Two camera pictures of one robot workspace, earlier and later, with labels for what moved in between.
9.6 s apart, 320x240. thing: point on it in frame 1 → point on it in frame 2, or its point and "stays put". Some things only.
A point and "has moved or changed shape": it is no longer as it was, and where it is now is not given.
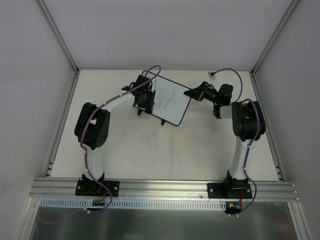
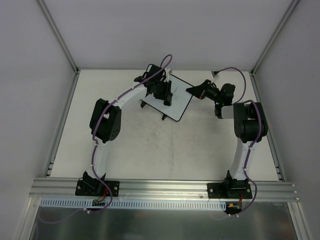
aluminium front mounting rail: [43, 188] stays put
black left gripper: [152, 102] → [163, 91]
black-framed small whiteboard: [170, 101] has moved or changed shape
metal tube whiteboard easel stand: [139, 111] → [143, 103]
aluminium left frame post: [64, 44] stays put
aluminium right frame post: [278, 28] stays put
